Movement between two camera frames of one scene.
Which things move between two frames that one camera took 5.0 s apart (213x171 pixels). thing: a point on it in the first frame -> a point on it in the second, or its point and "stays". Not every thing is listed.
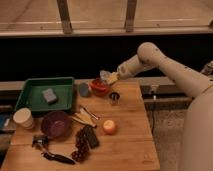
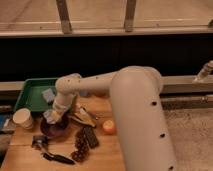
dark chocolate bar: (91, 135) stays
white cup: (23, 117) stays
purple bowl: (56, 124) stays
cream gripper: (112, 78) -> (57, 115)
